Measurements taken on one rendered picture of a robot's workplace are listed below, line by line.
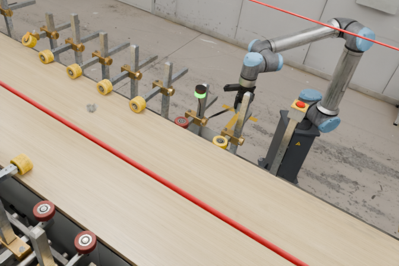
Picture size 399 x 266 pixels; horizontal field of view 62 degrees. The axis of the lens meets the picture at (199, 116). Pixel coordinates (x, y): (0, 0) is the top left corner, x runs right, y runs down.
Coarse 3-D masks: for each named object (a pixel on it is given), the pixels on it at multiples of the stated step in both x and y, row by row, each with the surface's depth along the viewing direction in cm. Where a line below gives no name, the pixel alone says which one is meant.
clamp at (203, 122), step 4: (188, 112) 197; (192, 112) 198; (196, 112) 198; (188, 116) 197; (192, 116) 195; (204, 116) 196; (196, 120) 195; (200, 120) 194; (204, 120) 194; (196, 124) 197; (200, 124) 194; (204, 124) 195
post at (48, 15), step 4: (48, 12) 222; (48, 16) 223; (52, 16) 225; (48, 20) 225; (52, 20) 227; (48, 24) 227; (52, 24) 228; (48, 28) 229; (52, 28) 230; (52, 40) 234; (56, 40) 237; (52, 44) 236; (56, 44) 238; (52, 48) 238; (56, 56) 243; (56, 60) 245
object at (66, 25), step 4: (60, 24) 242; (64, 24) 243; (68, 24) 245; (56, 28) 238; (60, 28) 241; (64, 28) 244; (40, 32) 230; (44, 32) 231; (40, 36) 229; (44, 36) 232
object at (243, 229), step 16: (0, 80) 57; (48, 112) 52; (80, 128) 50; (128, 160) 47; (160, 176) 45; (176, 192) 44; (208, 208) 42; (240, 224) 41; (256, 240) 40; (288, 256) 39
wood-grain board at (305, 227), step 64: (0, 64) 205; (0, 128) 163; (64, 128) 169; (128, 128) 175; (64, 192) 140; (128, 192) 144; (192, 192) 149; (256, 192) 154; (128, 256) 122; (192, 256) 126; (256, 256) 129; (320, 256) 133; (384, 256) 136
